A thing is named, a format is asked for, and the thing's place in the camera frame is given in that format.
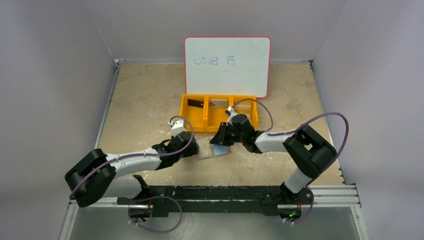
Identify aluminium frame rail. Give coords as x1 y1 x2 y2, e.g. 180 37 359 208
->
67 183 362 210

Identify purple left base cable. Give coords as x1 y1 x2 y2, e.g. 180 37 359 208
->
127 196 184 234

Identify pink framed whiteboard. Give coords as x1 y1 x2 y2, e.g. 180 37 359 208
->
183 36 272 98

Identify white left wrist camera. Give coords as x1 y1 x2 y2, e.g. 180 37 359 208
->
168 120 186 137

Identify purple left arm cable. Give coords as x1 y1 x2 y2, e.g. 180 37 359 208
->
68 115 196 201

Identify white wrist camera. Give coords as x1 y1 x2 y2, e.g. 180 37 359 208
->
225 106 238 125
168 120 186 137

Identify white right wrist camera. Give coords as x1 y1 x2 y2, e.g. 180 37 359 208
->
225 106 238 125

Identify silver card in middle bin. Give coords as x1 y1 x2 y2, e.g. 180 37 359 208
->
209 99 229 109

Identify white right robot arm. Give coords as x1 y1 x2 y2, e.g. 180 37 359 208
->
210 114 337 195

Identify yellow bin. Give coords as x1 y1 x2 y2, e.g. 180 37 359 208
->
179 94 206 133
229 95 259 130
204 94 230 133

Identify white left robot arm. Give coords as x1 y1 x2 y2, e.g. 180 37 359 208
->
64 131 199 208

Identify yellow left bin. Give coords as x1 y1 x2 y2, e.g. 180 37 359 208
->
179 94 206 133

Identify yellow right bin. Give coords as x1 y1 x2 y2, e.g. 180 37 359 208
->
229 95 259 130

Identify yellow middle bin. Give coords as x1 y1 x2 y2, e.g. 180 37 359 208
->
204 94 230 133

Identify black credit card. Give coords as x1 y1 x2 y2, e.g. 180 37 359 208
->
187 98 204 109

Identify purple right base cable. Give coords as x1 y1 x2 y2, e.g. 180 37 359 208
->
281 188 316 226

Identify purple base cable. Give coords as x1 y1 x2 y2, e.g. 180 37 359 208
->
281 188 316 226
127 196 184 234

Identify cards in right bin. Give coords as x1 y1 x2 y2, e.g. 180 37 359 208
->
234 101 252 116

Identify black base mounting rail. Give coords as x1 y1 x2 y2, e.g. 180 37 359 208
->
117 175 315 223

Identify pink leather card holder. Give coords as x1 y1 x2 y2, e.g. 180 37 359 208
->
196 136 231 161

